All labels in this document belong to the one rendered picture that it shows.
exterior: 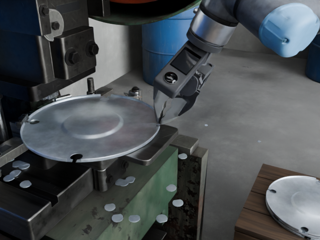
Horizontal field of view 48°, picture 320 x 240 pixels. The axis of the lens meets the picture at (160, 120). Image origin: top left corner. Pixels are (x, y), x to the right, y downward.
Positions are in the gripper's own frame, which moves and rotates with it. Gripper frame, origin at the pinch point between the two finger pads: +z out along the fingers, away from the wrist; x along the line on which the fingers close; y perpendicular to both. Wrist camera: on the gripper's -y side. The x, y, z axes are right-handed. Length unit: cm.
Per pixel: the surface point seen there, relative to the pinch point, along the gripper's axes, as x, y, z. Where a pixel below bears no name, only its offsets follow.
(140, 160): -2.7, -13.0, 0.6
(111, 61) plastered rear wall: 95, 186, 112
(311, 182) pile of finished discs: -48, 54, 24
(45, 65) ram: 21.6, -12.0, -4.4
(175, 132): -4.3, -1.2, -0.4
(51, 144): 13.6, -15.8, 7.7
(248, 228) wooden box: -35, 24, 33
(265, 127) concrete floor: -37, 157, 71
